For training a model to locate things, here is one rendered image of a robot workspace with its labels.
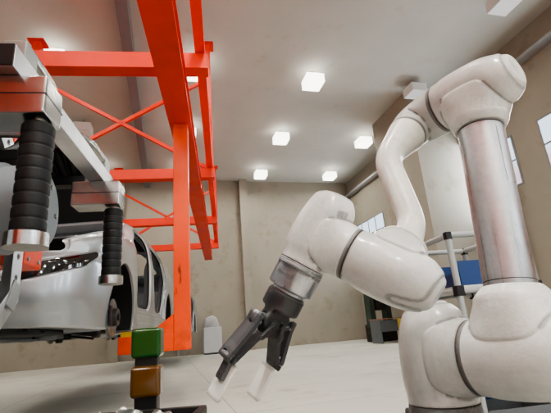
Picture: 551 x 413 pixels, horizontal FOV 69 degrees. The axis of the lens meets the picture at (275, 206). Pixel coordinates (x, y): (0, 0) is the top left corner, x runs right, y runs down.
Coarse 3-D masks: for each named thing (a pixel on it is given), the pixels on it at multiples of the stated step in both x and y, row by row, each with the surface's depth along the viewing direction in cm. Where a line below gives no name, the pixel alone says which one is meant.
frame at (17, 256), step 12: (0, 144) 78; (12, 144) 82; (0, 264) 83; (12, 264) 80; (12, 276) 80; (0, 288) 78; (12, 288) 79; (0, 300) 76; (12, 300) 79; (0, 312) 75; (0, 324) 75
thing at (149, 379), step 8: (136, 368) 54; (144, 368) 54; (152, 368) 54; (160, 368) 55; (136, 376) 54; (144, 376) 54; (152, 376) 54; (160, 376) 54; (136, 384) 53; (144, 384) 54; (152, 384) 54; (160, 384) 54; (136, 392) 53; (144, 392) 53; (152, 392) 53; (160, 392) 54
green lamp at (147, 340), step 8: (144, 328) 56; (152, 328) 56; (160, 328) 57; (136, 336) 55; (144, 336) 55; (152, 336) 55; (160, 336) 56; (136, 344) 55; (144, 344) 55; (152, 344) 55; (160, 344) 56; (136, 352) 55; (144, 352) 55; (152, 352) 55; (160, 352) 55
